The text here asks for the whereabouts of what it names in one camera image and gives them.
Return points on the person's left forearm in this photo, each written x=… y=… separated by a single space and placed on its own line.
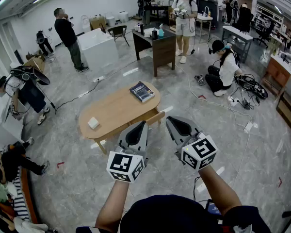
x=111 y=203

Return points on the low wooden cabinet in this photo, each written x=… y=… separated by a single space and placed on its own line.
x=289 y=115

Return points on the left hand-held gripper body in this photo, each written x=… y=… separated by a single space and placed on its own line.
x=121 y=165

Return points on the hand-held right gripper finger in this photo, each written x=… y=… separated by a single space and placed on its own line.
x=175 y=138
x=188 y=123

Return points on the grey metal table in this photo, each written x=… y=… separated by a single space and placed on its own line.
x=235 y=31

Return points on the small white box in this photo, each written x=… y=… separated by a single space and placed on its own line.
x=93 y=123

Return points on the white toilet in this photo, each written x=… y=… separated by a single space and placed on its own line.
x=85 y=24

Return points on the blue spray bottle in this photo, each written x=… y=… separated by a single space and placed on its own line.
x=161 y=33

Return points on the dark blue book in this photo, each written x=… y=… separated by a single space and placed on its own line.
x=142 y=91

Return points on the black pump bottle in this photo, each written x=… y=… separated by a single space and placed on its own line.
x=154 y=34

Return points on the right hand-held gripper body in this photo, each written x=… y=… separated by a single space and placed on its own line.
x=198 y=152

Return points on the black monitor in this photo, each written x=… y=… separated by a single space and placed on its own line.
x=18 y=57

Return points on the white sink table with faucet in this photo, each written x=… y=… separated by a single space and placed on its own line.
x=203 y=18

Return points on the wooden cabinet with white top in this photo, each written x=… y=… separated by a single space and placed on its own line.
x=276 y=74

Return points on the person's right forearm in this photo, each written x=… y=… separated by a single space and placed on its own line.
x=218 y=190

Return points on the white rectangular cabinet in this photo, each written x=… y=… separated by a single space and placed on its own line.
x=99 y=50

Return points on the cardboard box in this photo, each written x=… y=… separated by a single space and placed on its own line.
x=35 y=63
x=97 y=23

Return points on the black tripod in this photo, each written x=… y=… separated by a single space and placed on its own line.
x=287 y=213

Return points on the black office chair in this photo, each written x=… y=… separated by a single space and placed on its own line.
x=265 y=31

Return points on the white power strip with plugs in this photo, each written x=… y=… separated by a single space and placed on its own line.
x=234 y=101

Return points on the person's dark shirt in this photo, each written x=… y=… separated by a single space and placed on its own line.
x=165 y=215

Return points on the pile of white clothes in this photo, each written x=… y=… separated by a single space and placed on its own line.
x=29 y=226

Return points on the black screen panel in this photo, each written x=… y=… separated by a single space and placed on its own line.
x=208 y=2

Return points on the dark table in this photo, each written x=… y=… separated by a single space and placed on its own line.
x=161 y=8

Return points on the orange sofa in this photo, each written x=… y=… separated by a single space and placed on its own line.
x=26 y=193

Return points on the white shelf unit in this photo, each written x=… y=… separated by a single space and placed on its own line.
x=269 y=16

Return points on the striped black white garment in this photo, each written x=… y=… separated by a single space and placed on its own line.
x=20 y=198

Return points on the white bottle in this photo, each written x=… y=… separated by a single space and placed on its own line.
x=137 y=28

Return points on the wooden coffee table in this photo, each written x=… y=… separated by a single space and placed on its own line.
x=116 y=108

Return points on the blue screen device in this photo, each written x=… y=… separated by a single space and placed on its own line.
x=213 y=207

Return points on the white wash basin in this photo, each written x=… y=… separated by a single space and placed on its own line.
x=148 y=32

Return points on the white round bin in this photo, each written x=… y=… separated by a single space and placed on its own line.
x=110 y=21
x=123 y=16

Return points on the dark wooden vanity cabinet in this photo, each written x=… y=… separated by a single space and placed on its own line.
x=163 y=50

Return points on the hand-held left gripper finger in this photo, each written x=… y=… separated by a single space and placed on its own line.
x=131 y=135
x=143 y=139

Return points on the spare hand-held gripper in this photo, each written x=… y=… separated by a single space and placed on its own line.
x=200 y=79

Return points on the slim black bottle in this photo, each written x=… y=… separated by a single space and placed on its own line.
x=141 y=29

